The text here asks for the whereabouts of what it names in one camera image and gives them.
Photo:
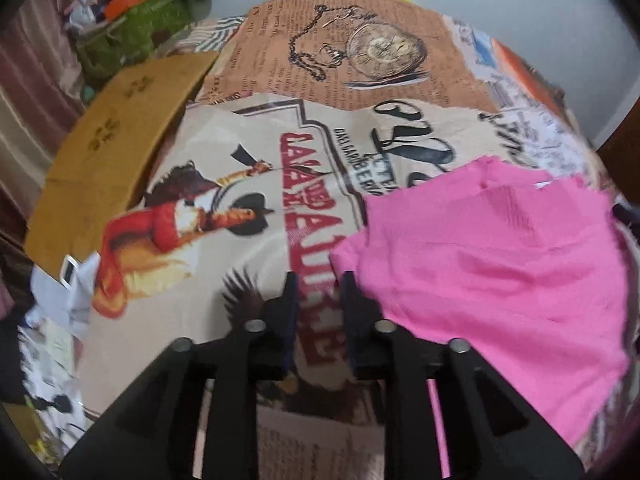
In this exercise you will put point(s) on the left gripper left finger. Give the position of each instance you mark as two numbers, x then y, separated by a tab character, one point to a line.
193	402

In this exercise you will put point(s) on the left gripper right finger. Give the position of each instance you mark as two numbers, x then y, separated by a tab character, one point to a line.
447	413

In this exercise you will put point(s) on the pink knit cardigan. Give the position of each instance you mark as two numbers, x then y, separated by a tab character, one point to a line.
527	267

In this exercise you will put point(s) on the brown wooden door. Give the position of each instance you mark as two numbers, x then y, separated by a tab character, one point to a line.
620	155

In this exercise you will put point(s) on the striped red beige curtain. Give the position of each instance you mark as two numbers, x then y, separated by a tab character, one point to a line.
41	79

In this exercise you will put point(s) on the printed newspaper pattern bedsheet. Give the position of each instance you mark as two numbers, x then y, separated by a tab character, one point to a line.
316	106

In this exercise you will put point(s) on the green fabric storage box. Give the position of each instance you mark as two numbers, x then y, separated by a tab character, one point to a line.
131	38

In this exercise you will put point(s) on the orange box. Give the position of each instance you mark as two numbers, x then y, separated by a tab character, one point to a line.
118	7

